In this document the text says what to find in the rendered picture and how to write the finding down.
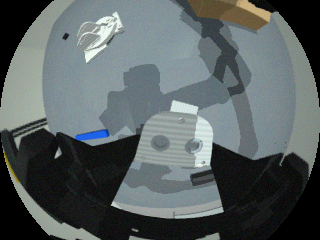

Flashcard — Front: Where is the blue long flat bar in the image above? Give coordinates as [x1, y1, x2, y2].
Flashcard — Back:
[75, 129, 111, 141]

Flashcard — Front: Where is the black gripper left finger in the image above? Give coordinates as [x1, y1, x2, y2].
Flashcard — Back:
[56, 132, 140, 205]

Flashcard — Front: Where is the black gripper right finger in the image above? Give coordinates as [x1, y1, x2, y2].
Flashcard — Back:
[209, 143, 284, 212]

